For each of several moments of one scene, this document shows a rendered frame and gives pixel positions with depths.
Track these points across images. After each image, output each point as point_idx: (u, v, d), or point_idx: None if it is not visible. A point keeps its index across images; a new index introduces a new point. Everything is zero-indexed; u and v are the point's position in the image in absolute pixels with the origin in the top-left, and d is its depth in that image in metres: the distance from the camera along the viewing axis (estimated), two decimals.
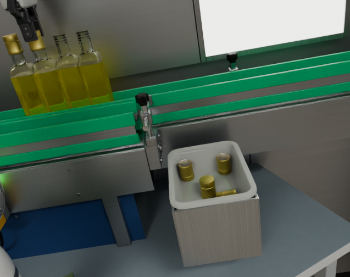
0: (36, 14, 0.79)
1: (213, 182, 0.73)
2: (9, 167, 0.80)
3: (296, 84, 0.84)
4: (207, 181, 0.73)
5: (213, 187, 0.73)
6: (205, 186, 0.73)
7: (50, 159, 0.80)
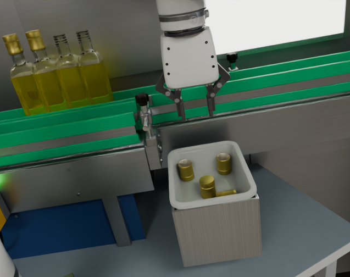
0: (211, 92, 0.63)
1: (213, 182, 0.73)
2: (9, 167, 0.80)
3: (296, 84, 0.84)
4: (207, 181, 0.73)
5: (213, 187, 0.73)
6: (205, 186, 0.73)
7: (50, 159, 0.80)
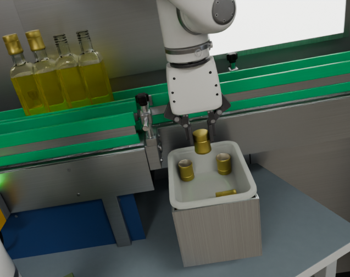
0: (212, 118, 0.65)
1: (207, 135, 0.67)
2: (9, 167, 0.80)
3: (296, 84, 0.84)
4: (201, 133, 0.67)
5: (207, 141, 0.68)
6: (199, 139, 0.67)
7: (50, 159, 0.80)
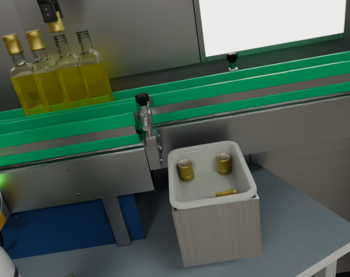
0: None
1: (57, 12, 0.79)
2: (9, 167, 0.80)
3: (296, 84, 0.84)
4: None
5: (60, 18, 0.79)
6: (59, 15, 0.77)
7: (50, 159, 0.80)
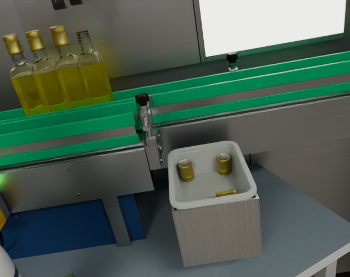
0: None
1: (62, 27, 0.80)
2: (9, 167, 0.80)
3: (296, 84, 0.84)
4: (59, 25, 0.79)
5: (64, 32, 0.80)
6: (63, 28, 0.79)
7: (50, 159, 0.80)
